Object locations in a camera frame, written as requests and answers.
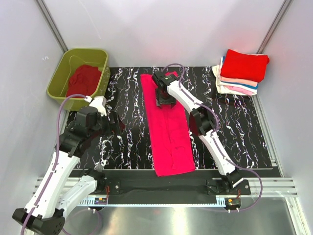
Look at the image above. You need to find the bright pink t-shirt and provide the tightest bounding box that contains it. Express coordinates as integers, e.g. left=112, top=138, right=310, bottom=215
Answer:
left=140, top=74, right=195, bottom=177

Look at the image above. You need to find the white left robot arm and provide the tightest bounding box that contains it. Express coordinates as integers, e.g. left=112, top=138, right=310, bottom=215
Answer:
left=12, top=106, right=125, bottom=235

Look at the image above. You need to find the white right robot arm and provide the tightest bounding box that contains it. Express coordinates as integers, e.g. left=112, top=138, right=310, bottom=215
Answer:
left=152, top=71, right=244, bottom=194

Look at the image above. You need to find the dark red crumpled shirt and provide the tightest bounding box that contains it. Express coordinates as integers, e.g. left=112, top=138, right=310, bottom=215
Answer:
left=66, top=65, right=102, bottom=96

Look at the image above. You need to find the olive green plastic bin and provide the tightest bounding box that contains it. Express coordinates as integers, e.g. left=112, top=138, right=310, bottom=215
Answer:
left=46, top=48, right=111, bottom=104

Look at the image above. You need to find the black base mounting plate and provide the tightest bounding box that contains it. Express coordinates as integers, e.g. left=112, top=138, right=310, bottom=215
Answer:
left=104, top=169, right=251, bottom=207

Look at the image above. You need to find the left orange connector box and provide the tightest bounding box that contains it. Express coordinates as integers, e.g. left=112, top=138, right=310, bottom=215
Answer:
left=94, top=197, right=108, bottom=205

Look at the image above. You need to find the orange connector box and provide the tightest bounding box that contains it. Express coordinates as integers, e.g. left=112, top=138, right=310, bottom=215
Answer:
left=94, top=197, right=108, bottom=205
left=226, top=198, right=241, bottom=207

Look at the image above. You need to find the red folded t-shirt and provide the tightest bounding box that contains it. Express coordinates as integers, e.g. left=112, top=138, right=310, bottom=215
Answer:
left=221, top=49, right=270, bottom=83

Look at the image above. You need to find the right orange connector box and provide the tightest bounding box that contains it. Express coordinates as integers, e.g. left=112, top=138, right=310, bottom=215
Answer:
left=226, top=198, right=241, bottom=207

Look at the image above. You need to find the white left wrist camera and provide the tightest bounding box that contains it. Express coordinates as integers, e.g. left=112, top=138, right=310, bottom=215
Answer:
left=84, top=96, right=107, bottom=117

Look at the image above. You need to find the white slotted cable duct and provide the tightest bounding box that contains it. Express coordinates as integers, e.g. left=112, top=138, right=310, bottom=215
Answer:
left=78, top=196, right=226, bottom=208

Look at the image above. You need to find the left corner aluminium post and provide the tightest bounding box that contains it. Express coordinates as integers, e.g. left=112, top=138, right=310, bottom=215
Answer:
left=35, top=0, right=68, bottom=53

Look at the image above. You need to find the corner aluminium post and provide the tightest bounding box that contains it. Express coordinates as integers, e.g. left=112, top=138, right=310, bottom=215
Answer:
left=256, top=0, right=293, bottom=54
left=35, top=0, right=68, bottom=53

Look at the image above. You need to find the right corner aluminium post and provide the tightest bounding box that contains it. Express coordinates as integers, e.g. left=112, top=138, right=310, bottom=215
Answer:
left=256, top=0, right=293, bottom=54

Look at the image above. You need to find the aluminium extrusion rail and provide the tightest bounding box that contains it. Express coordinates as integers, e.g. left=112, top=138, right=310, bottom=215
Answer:
left=32, top=177, right=299, bottom=198

